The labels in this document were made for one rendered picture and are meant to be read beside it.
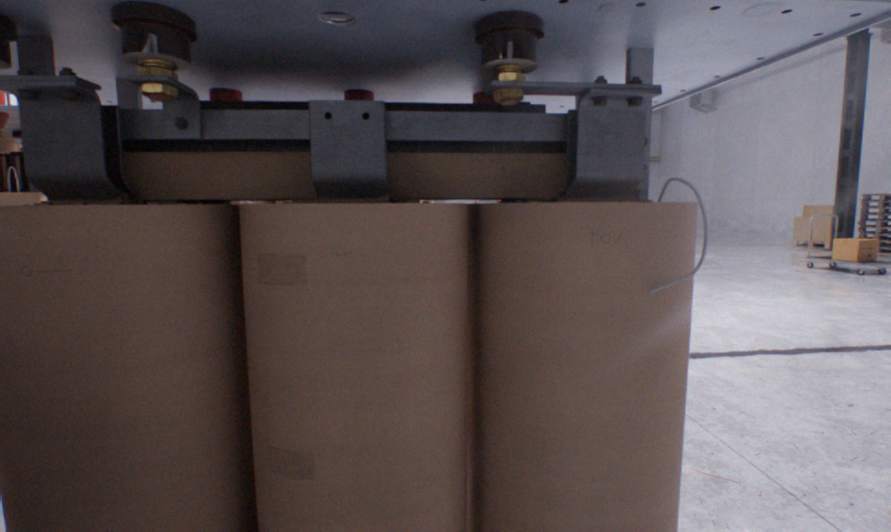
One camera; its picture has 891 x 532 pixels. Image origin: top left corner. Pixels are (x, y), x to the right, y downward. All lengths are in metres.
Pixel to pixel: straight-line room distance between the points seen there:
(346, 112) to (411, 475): 0.62
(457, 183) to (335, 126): 0.24
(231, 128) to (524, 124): 0.51
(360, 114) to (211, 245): 0.35
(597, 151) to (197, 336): 0.75
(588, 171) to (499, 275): 0.23
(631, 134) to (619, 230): 0.17
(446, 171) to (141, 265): 0.53
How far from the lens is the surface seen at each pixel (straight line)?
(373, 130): 0.76
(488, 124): 0.82
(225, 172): 0.91
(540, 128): 0.84
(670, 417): 0.94
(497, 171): 0.86
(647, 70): 0.96
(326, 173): 0.76
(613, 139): 0.83
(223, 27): 0.87
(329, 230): 0.72
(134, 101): 1.25
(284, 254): 0.74
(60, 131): 0.93
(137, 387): 0.89
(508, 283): 0.79
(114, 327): 0.87
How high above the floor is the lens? 1.07
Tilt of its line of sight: 6 degrees down
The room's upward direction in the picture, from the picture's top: straight up
